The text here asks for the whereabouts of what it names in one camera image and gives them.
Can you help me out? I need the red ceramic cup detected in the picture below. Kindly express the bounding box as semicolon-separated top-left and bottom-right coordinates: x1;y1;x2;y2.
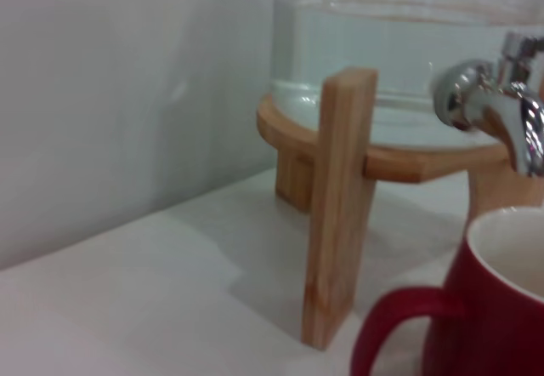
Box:
349;205;544;376

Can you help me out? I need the chrome faucet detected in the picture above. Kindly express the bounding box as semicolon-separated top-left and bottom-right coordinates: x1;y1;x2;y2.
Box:
430;31;544;179

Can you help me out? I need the wooden dispenser stand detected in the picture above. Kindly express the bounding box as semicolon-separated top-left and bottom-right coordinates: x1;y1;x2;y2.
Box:
255;66;544;348

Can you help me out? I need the glass water dispenser jar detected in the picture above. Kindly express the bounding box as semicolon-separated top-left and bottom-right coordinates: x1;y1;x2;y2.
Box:
269;0;544;148

